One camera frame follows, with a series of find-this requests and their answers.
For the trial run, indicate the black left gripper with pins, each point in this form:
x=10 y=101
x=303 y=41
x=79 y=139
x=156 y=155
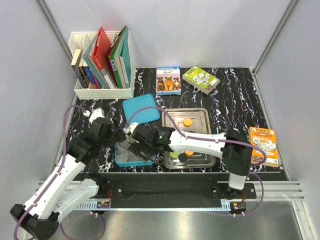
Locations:
x=117 y=136

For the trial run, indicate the black sandwich cookie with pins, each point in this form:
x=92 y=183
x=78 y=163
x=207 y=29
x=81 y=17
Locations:
x=182 y=158

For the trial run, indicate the white file organizer rack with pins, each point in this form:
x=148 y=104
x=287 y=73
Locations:
x=81 y=40

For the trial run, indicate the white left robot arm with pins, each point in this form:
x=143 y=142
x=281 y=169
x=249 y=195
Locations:
x=42 y=214

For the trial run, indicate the green round cookie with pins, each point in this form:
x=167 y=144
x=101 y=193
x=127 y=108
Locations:
x=174 y=154

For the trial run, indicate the dark blue paperback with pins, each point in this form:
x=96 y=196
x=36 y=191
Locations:
x=89 y=76

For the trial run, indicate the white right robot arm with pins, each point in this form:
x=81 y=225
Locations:
x=232 y=148

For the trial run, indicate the orange round cracker cookie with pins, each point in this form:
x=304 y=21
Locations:
x=187 y=122
x=189 y=153

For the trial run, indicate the teal box lid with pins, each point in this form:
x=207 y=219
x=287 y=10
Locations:
x=140 y=109

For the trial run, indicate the tan spine paperback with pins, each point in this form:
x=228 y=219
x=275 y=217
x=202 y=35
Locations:
x=77 y=68

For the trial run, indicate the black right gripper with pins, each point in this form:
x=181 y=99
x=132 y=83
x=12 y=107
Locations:
x=137 y=147

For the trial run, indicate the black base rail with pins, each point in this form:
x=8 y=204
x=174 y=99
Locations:
x=196 y=190

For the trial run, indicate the dog picture book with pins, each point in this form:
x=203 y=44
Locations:
x=168 y=81

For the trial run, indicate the teal grey book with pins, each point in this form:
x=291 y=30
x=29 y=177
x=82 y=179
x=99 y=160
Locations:
x=96 y=67

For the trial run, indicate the teal cookie box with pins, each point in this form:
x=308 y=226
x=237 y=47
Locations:
x=125 y=158

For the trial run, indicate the orange book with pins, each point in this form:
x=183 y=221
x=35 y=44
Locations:
x=265 y=139

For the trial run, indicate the steel baking tray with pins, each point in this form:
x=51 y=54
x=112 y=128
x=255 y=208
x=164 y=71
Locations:
x=200 y=125

